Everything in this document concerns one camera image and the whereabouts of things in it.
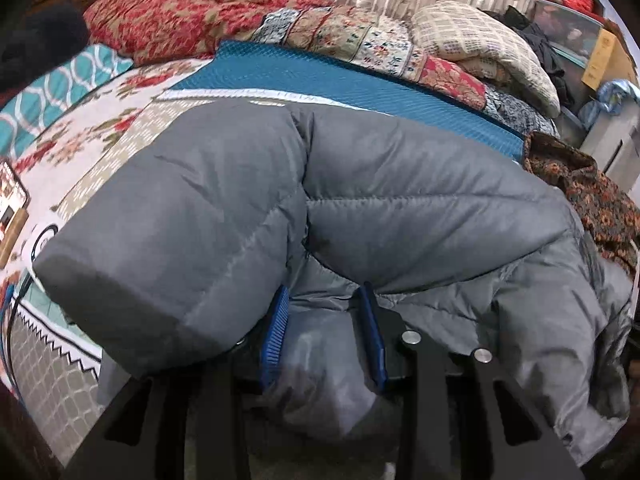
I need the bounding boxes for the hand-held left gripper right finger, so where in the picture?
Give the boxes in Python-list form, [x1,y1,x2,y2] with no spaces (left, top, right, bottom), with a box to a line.
[352,281,586,480]

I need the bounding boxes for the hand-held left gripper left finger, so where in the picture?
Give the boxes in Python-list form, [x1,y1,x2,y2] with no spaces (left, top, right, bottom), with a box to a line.
[60,284,292,480]

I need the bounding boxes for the grey puffer jacket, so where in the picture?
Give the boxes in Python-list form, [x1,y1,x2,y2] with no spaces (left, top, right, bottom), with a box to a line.
[32,97,636,480]

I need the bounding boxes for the dark clothes pile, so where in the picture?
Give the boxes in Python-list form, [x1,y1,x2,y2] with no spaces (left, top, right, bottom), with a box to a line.
[485,5,571,108]

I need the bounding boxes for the brown floral cloth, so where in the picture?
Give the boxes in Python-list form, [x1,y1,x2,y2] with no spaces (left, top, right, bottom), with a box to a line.
[522,130,640,276]

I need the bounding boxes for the teal textured mat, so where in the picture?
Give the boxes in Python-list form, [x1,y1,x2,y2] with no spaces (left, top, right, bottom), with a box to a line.
[157,40,526,163]

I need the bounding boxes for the patterned bed sheet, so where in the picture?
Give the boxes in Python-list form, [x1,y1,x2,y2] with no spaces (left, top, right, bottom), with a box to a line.
[0,57,286,466]

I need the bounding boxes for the wooden phone stand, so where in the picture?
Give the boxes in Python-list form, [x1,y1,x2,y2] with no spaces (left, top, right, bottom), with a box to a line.
[0,207,28,268]

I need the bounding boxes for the smartphone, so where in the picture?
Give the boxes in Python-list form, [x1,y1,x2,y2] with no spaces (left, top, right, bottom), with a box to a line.
[0,159,30,231]

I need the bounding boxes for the white cabinet with blue cloth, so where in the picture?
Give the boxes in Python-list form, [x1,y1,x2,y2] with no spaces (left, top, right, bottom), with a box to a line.
[580,110,640,191]

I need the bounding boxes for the beige checked pillow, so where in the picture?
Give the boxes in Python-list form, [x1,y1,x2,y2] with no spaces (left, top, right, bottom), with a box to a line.
[410,1,561,118]

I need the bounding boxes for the teal patterned pillow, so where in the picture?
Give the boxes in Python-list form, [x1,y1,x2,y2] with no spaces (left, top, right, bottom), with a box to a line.
[0,44,133,161]

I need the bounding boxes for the red floral quilt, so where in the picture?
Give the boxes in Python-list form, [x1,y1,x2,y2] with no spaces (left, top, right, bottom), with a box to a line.
[82,0,561,136]

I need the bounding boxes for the shiny blue cloth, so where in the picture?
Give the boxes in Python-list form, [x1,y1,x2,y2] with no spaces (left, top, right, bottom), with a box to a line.
[577,80,640,121]

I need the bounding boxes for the brown cardboard box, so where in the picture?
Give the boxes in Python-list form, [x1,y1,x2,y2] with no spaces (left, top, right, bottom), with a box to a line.
[582,27,638,91]

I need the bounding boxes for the clear plastic storage box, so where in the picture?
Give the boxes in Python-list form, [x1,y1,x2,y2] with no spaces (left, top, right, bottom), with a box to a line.
[532,0,606,68]

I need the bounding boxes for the dark fuzzy cloth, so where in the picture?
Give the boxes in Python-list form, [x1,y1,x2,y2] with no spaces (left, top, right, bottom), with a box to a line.
[0,2,91,93]

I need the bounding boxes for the black cable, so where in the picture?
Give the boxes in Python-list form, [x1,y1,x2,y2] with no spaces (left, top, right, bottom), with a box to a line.
[7,224,68,391]

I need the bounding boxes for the blue cable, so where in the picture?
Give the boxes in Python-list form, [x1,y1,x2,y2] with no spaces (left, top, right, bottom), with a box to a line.
[0,280,21,396]

